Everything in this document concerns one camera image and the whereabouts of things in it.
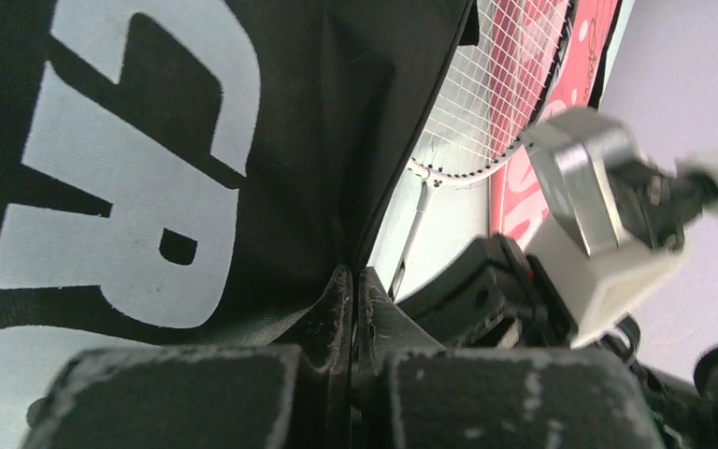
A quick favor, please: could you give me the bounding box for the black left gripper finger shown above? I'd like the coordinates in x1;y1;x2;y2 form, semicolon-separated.
22;267;353;449

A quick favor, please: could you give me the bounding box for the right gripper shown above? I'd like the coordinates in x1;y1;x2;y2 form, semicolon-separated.
355;234;662;448

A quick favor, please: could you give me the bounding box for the pink sport racket bag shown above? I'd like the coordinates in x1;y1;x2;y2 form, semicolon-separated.
490;0;620;247

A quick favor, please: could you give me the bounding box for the black racket bag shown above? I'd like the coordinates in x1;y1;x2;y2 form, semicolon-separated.
0;1;476;448

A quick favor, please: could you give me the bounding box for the white racket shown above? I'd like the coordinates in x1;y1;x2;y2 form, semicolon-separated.
387;1;579;298

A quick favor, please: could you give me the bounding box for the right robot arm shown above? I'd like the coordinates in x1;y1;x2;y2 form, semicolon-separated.
352;235;718;448

